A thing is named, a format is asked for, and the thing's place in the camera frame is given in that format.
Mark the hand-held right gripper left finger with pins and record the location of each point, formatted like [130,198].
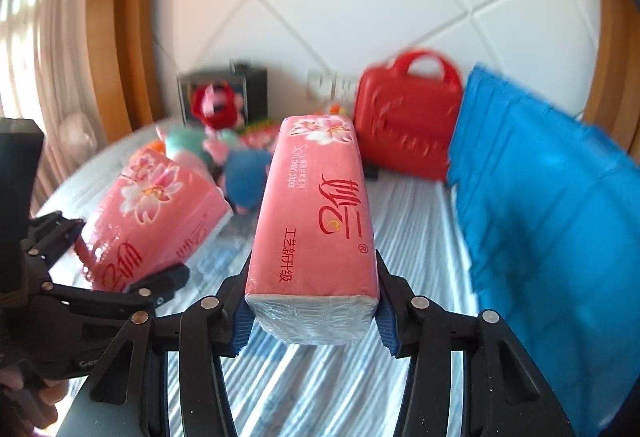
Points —
[241,324]

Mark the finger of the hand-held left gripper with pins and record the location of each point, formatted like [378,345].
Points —
[150,289]
[50,229]

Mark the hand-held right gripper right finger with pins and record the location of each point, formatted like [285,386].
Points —
[387,329]

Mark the pink tissue pack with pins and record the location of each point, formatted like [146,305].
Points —
[310,217]
[150,197]

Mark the blue plastic storage bin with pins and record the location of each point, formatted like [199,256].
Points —
[540,217]

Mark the person's left hand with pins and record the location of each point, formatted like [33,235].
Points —
[45,397]

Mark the striped bedsheet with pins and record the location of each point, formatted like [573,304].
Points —
[325,392]

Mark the blue pig plush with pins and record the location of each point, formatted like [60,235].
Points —
[245,174]

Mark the pig plush in teal dress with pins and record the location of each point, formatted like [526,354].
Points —
[185,142]

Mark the beige curtain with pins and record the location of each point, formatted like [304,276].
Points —
[40,42]

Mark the red plush toy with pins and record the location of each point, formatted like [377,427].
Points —
[220,117]

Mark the red and green packet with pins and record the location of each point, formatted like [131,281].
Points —
[260,137]

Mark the red toy suitcase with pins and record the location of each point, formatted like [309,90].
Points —
[400,127]

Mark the black square box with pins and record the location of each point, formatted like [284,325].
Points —
[255,87]

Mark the wooden frame post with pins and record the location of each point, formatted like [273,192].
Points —
[607,67]
[135,17]

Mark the white wall socket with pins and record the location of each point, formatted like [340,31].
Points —
[345,87]

